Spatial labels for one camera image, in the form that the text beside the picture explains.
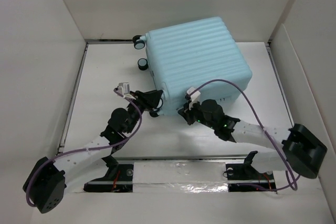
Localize light blue hard-shell suitcase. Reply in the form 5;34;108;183
132;17;253;115

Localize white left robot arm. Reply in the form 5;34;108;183
23;87;163;214

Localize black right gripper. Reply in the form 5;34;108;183
177;98;216;130

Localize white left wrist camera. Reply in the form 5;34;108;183
113;82;132;99

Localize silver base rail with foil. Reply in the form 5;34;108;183
83;159;276;193

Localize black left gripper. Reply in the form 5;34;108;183
127;90;162;134

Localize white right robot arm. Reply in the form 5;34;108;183
178;99;327;179

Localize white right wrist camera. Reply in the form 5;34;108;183
185;87;201;102

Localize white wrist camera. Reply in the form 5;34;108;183
185;87;201;102
113;82;132;99

